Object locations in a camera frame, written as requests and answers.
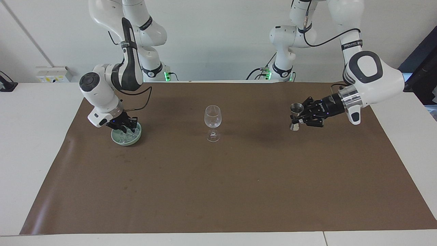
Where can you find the black stand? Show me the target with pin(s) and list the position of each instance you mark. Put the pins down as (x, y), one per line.
(421, 65)
(6, 85)

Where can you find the silver metal jigger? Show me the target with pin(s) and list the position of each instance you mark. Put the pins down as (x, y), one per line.
(296, 111)

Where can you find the white wall socket box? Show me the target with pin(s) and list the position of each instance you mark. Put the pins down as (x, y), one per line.
(54, 74)

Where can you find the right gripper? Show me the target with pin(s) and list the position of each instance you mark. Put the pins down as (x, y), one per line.
(117, 122)

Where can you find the clear wine glass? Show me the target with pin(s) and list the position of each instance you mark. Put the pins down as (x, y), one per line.
(212, 118)

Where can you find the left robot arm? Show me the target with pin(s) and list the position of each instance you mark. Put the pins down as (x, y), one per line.
(379, 82)

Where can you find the green bowl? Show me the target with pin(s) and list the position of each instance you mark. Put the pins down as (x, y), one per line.
(126, 140)

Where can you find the white wall conduit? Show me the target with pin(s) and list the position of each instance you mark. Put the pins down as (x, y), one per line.
(30, 36)

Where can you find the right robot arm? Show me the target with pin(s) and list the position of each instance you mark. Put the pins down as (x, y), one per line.
(102, 92)

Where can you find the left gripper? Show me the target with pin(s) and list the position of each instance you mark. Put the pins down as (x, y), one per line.
(329, 106)

